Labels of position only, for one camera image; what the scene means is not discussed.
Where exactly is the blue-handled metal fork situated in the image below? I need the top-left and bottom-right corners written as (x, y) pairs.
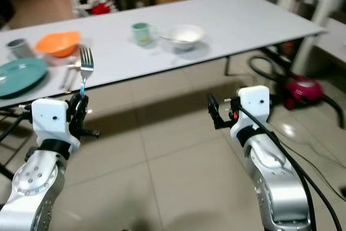
top-left (79, 47), bottom-right (95, 98)

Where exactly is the teal plate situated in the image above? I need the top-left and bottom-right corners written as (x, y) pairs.
top-left (0, 57), bottom-right (49, 100)

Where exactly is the orange bowl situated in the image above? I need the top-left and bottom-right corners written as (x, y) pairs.
top-left (34, 31), bottom-right (81, 59)

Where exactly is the white bowl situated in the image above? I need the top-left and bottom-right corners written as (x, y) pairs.
top-left (164, 24), bottom-right (205, 52)

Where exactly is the metal cup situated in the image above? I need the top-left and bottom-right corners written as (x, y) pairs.
top-left (8, 38), bottom-right (35, 61)

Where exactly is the magenta vacuum cleaner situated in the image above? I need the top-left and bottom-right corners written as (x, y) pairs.
top-left (283, 75), bottom-right (326, 110)

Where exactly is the green mug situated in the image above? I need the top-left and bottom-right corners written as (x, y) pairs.
top-left (130, 22), bottom-right (158, 48)

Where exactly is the red and white toy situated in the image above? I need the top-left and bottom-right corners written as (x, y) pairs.
top-left (77, 0), bottom-right (115, 17)

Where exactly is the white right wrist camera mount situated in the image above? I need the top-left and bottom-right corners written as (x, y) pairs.
top-left (229, 85), bottom-right (271, 144)

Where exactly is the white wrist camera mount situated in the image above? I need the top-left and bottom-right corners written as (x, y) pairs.
top-left (229, 85), bottom-right (271, 144)
top-left (31, 98), bottom-right (74, 154)

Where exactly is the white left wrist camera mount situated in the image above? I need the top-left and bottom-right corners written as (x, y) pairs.
top-left (31, 98), bottom-right (74, 154)

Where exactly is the black vacuum hose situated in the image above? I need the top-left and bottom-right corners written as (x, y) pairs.
top-left (248, 51), bottom-right (294, 87)

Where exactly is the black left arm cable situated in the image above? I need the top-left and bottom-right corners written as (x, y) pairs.
top-left (0, 112), bottom-right (33, 142)

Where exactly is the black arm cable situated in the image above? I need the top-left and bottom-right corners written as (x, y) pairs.
top-left (0, 112), bottom-right (33, 142)
top-left (239, 105), bottom-right (342, 231)

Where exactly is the black table leg frame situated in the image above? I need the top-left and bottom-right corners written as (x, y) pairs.
top-left (0, 107), bottom-right (34, 181)

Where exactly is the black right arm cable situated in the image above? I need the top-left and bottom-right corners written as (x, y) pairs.
top-left (239, 105), bottom-right (342, 231)

